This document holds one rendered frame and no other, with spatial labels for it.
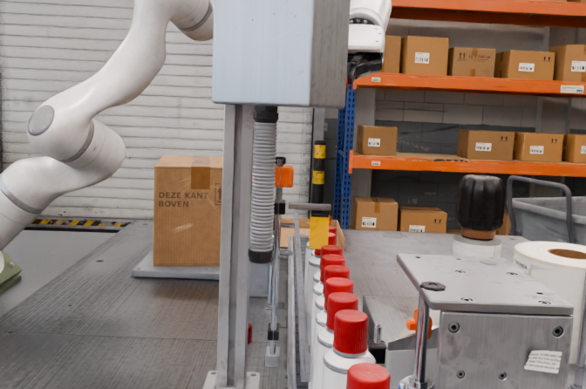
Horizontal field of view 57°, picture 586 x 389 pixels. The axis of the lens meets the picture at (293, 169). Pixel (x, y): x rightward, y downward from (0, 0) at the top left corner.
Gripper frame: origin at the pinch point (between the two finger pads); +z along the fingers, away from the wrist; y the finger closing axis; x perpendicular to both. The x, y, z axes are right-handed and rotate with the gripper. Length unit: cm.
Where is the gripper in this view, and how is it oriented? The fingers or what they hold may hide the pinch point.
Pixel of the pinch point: (344, 77)
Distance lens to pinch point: 84.3
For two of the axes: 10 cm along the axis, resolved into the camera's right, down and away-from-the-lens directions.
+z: -2.4, 5.8, -7.8
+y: 9.7, 0.7, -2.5
